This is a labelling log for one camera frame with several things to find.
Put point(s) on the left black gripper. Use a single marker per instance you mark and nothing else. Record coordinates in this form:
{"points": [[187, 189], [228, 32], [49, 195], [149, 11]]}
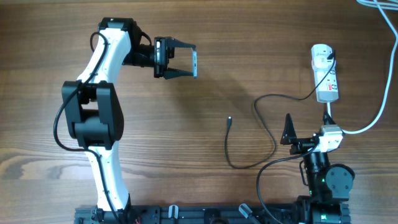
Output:
{"points": [[160, 57]]}

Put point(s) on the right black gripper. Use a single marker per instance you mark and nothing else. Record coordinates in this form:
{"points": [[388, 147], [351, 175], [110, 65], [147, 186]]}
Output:
{"points": [[290, 137]]}

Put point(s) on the teal Galaxy smartphone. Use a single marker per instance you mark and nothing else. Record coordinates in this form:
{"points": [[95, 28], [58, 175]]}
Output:
{"points": [[194, 63]]}

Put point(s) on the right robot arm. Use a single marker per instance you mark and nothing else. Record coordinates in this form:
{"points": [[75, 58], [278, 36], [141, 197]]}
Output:
{"points": [[329, 184]]}

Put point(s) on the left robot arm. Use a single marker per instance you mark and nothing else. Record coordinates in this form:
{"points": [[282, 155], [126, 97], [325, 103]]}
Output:
{"points": [[94, 115]]}

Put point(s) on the white power strip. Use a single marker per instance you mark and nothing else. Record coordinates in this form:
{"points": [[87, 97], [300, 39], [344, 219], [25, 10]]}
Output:
{"points": [[323, 65]]}

